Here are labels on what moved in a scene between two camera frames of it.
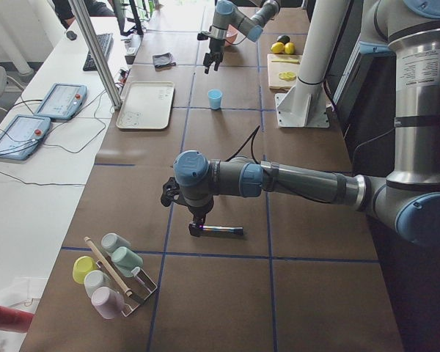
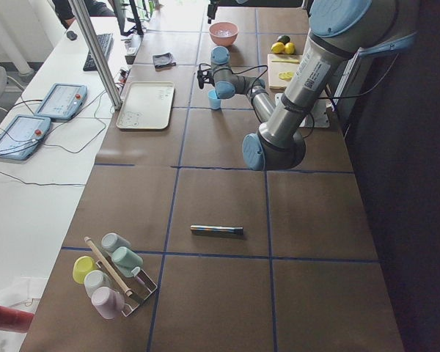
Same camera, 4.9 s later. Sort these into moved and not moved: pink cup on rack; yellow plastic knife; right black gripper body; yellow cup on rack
Moved: right black gripper body
Not moved: yellow cup on rack; pink cup on rack; yellow plastic knife
